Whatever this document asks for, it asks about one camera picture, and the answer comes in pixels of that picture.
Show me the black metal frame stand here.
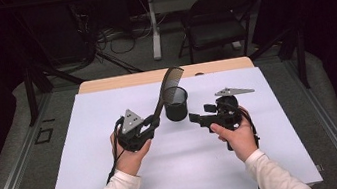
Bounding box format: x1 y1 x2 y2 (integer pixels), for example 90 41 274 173
20 63 60 127
244 25 312 97

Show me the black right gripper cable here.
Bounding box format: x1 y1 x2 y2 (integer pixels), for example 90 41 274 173
238 105 263 152

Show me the person's left hand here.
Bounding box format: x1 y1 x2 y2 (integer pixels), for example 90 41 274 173
109 127 157 179

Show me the dark brown comb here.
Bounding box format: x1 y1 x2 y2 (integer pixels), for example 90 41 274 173
145 65 192 125

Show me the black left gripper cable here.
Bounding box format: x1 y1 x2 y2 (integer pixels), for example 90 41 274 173
98 115 135 185

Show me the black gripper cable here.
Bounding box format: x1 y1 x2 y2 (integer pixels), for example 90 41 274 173
98 115 135 185
238 105 263 152

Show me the black floor outlet plate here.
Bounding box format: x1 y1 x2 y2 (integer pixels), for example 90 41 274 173
32 126 56 146

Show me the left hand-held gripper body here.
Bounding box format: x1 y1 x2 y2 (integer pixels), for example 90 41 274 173
111 106 152 156

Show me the wooden desk with white legs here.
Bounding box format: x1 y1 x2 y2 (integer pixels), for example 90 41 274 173
125 0 285 64

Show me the black folding chair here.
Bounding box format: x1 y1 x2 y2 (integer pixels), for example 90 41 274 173
170 0 269 66

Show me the black mesh pen holder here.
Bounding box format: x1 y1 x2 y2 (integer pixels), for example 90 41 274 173
161 84 192 124

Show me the white table sheet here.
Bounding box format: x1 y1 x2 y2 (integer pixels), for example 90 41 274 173
28 59 325 189

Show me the tangle of floor cables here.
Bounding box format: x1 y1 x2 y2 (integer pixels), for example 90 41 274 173
76 0 159 63

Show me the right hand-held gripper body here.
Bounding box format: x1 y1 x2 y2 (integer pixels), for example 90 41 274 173
204 83 261 135

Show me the person's right hand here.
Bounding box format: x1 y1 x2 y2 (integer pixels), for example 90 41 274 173
208 106 261 166

